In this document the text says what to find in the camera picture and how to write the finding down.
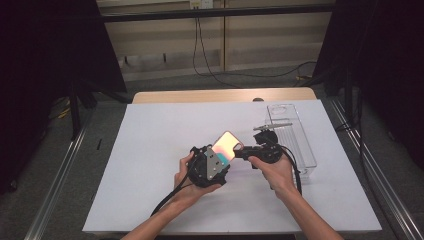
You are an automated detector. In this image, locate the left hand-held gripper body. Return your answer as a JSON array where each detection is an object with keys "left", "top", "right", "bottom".
[{"left": 188, "top": 144, "right": 232, "bottom": 189}]

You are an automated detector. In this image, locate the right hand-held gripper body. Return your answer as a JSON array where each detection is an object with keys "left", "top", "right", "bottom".
[{"left": 248, "top": 122, "right": 294, "bottom": 165}]

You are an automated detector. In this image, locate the phone with blue case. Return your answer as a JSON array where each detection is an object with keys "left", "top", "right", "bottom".
[{"left": 210, "top": 130, "right": 245, "bottom": 172}]

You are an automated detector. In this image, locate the person's right hand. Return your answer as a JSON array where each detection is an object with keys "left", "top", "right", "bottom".
[{"left": 248, "top": 154, "right": 302, "bottom": 202}]

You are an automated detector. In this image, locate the person's left hand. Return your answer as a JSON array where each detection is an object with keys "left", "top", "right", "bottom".
[{"left": 172, "top": 151, "right": 223, "bottom": 208}]

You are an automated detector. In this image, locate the clear plastic container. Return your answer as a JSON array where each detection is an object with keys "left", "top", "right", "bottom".
[{"left": 264, "top": 103, "right": 318, "bottom": 185}]

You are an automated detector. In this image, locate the white board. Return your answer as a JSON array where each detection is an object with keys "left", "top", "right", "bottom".
[{"left": 82, "top": 99, "right": 383, "bottom": 233}]

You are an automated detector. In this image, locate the wooden table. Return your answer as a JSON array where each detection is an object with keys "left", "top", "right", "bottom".
[{"left": 132, "top": 87, "right": 318, "bottom": 105}]

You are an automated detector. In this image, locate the black horizontal bar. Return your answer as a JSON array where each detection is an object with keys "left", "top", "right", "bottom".
[{"left": 99, "top": 3, "right": 336, "bottom": 24}]

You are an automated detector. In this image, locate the black curtain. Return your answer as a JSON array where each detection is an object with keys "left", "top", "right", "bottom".
[
  {"left": 0, "top": 0, "right": 128, "bottom": 195},
  {"left": 313, "top": 0, "right": 424, "bottom": 172}
]

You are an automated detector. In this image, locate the right hand-held gripper cable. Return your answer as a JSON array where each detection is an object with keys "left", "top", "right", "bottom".
[{"left": 279, "top": 145, "right": 304, "bottom": 196}]

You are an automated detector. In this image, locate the hand-held gripper cable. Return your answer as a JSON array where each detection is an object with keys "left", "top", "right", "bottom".
[
  {"left": 150, "top": 159, "right": 198, "bottom": 217},
  {"left": 279, "top": 145, "right": 304, "bottom": 196}
]

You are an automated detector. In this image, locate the left hand-held gripper cable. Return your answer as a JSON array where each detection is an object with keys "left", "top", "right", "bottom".
[{"left": 150, "top": 159, "right": 198, "bottom": 217}]

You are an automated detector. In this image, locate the black floor cable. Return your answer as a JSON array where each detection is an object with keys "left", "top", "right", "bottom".
[{"left": 196, "top": 59, "right": 318, "bottom": 79}]

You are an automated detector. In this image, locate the black hanging cable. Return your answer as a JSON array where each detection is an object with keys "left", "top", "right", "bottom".
[{"left": 192, "top": 18, "right": 242, "bottom": 90}]

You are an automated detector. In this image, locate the aluminium rail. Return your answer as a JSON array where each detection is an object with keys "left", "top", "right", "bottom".
[
  {"left": 328, "top": 98, "right": 424, "bottom": 240},
  {"left": 24, "top": 118, "right": 92, "bottom": 240}
]

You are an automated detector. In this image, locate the black stand post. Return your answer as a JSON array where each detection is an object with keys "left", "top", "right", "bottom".
[{"left": 68, "top": 78, "right": 83, "bottom": 141}]

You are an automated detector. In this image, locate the wall socket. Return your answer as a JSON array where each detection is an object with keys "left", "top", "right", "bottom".
[{"left": 189, "top": 0, "right": 214, "bottom": 10}]

